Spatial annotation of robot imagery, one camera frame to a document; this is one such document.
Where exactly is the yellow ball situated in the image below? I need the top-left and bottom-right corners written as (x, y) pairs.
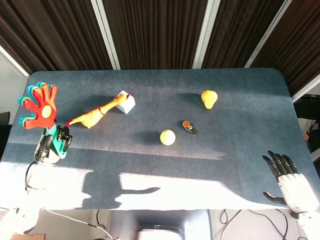
top-left (159, 129), bottom-right (176, 146)

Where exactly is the blue felt table cover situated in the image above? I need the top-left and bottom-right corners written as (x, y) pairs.
top-left (0, 67), bottom-right (316, 211)

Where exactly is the orange black correction tape dispenser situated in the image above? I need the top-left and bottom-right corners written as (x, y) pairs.
top-left (181, 120), bottom-right (199, 135)

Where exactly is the brown cardboard box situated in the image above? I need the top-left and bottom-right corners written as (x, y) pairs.
top-left (11, 233), bottom-right (47, 240)

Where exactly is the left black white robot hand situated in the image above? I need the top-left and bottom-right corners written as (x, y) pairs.
top-left (26, 124), bottom-right (74, 193)

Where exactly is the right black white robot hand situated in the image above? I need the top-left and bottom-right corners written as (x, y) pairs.
top-left (261, 150), bottom-right (315, 214)

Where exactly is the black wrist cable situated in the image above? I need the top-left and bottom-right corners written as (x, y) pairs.
top-left (24, 160), bottom-right (48, 196)

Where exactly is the yellow pear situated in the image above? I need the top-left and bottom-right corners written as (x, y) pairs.
top-left (200, 89), bottom-right (219, 110)

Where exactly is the thin black cable with plug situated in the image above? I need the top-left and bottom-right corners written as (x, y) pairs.
top-left (95, 209), bottom-right (108, 231)

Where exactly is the black mesh chair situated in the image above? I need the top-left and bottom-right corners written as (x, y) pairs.
top-left (0, 111), bottom-right (14, 161)

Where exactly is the white foam block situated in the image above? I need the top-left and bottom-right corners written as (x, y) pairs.
top-left (115, 90), bottom-right (136, 115)

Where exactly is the black floor cable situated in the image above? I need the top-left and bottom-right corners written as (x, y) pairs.
top-left (219, 209), bottom-right (243, 240)
top-left (247, 209), bottom-right (313, 240)

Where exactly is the black office chair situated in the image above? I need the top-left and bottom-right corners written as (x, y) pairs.
top-left (293, 93), bottom-right (320, 120)

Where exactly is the yellow rubber chicken toy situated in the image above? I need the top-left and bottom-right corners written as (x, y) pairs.
top-left (64, 93), bottom-right (130, 129)

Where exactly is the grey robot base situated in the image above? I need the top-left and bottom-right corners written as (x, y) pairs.
top-left (106, 209), bottom-right (214, 240)

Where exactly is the colourful plastic hand clapper toy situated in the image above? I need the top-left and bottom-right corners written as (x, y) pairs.
top-left (17, 81), bottom-right (69, 160)

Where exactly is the white cable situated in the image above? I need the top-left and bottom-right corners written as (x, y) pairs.
top-left (41, 207), bottom-right (114, 240)

